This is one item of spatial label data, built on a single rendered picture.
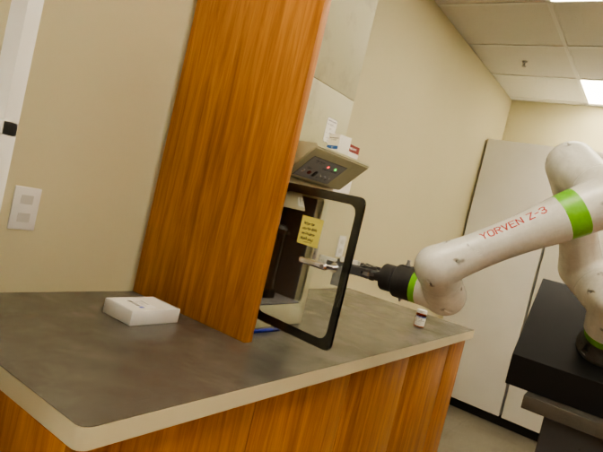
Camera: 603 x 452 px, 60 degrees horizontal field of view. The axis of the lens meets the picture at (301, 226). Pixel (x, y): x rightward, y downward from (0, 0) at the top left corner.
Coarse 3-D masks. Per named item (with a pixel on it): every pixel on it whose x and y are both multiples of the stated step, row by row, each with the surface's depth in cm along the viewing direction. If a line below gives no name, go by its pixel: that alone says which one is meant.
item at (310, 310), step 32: (288, 192) 146; (320, 192) 138; (288, 224) 145; (352, 224) 130; (288, 256) 143; (320, 256) 136; (352, 256) 130; (288, 288) 142; (320, 288) 135; (288, 320) 140; (320, 320) 133
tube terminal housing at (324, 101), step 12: (312, 84) 154; (324, 84) 159; (312, 96) 155; (324, 96) 160; (336, 96) 165; (312, 108) 156; (324, 108) 161; (336, 108) 167; (348, 108) 172; (312, 120) 158; (324, 120) 163; (348, 120) 174; (312, 132) 159; (324, 132) 164; (336, 132) 170; (324, 144) 166; (300, 180) 159; (264, 324) 161
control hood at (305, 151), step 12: (300, 144) 146; (312, 144) 143; (300, 156) 145; (312, 156) 146; (324, 156) 149; (336, 156) 152; (348, 156) 157; (348, 168) 162; (360, 168) 166; (312, 180) 160; (336, 180) 167; (348, 180) 171
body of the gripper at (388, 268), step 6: (372, 270) 145; (378, 270) 148; (384, 270) 143; (390, 270) 143; (372, 276) 144; (378, 276) 144; (384, 276) 143; (390, 276) 142; (378, 282) 144; (384, 282) 143; (384, 288) 144
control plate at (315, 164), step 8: (312, 160) 148; (320, 160) 150; (304, 168) 150; (312, 168) 152; (320, 168) 154; (328, 168) 157; (336, 168) 159; (344, 168) 161; (304, 176) 155; (328, 176) 161; (336, 176) 164
